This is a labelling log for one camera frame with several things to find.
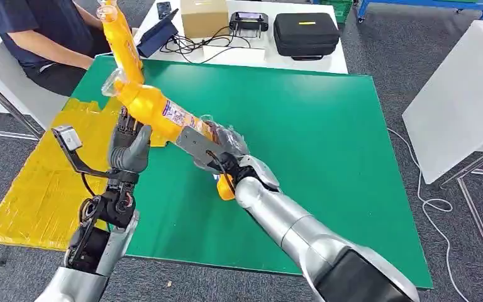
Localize black cables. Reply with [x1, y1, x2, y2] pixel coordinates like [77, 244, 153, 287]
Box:
[159, 25, 253, 65]

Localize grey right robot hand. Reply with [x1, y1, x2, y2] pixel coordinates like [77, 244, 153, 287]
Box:
[175, 120, 252, 177]

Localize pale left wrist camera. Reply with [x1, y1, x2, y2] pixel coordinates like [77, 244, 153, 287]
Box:
[51, 125, 113, 180]

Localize white desk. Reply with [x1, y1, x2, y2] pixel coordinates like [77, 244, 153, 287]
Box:
[133, 0, 350, 75]

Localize person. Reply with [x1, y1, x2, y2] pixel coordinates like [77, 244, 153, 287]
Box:
[0, 0, 140, 98]

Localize black handheld controller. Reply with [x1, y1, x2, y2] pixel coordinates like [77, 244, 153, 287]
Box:
[229, 11, 269, 39]

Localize green plastic crate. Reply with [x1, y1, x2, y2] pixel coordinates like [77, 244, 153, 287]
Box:
[312, 0, 354, 24]

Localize black carrying case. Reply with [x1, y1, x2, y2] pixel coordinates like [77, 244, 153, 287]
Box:
[273, 12, 341, 62]

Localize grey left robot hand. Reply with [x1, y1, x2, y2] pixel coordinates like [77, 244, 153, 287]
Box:
[106, 106, 153, 174]

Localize white table with metal legs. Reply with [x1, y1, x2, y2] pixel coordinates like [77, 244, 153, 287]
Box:
[401, 20, 483, 302]

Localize dark blue tablet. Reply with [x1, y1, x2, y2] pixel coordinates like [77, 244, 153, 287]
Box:
[136, 8, 180, 59]

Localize white floor cable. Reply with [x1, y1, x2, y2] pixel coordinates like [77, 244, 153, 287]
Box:
[387, 126, 472, 302]

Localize black phone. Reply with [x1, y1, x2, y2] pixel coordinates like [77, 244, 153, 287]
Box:
[156, 1, 173, 20]

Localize blue metal rack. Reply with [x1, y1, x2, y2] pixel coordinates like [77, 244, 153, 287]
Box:
[356, 0, 483, 23]

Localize yellow plastic sheet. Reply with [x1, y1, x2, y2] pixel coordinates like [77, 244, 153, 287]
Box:
[0, 97, 172, 252]

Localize cardboard box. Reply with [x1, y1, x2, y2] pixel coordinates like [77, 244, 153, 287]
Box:
[179, 0, 231, 39]

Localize orange drink bottle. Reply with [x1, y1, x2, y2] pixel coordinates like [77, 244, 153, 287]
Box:
[96, 0, 146, 86]
[215, 172, 237, 202]
[101, 69, 218, 147]

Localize green table mat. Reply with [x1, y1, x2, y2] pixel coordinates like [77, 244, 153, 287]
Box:
[69, 55, 434, 291]

